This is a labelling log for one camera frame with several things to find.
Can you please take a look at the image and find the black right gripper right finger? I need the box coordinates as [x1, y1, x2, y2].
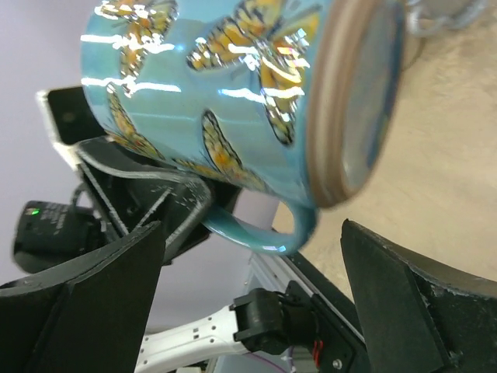
[340, 220, 496, 372]

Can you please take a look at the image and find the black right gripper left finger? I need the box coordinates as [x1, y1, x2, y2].
[1, 222, 165, 372]

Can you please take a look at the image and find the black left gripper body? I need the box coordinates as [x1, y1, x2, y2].
[12, 166, 128, 272]

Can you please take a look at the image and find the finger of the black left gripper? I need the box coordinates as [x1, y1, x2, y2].
[75, 138, 212, 249]

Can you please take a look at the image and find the blue butterfly mug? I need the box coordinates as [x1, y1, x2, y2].
[81, 1, 408, 256]

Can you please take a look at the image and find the light blue footed mug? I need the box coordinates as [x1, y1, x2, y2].
[406, 0, 489, 37]

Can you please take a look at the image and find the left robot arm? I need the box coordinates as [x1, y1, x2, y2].
[1, 137, 370, 372]

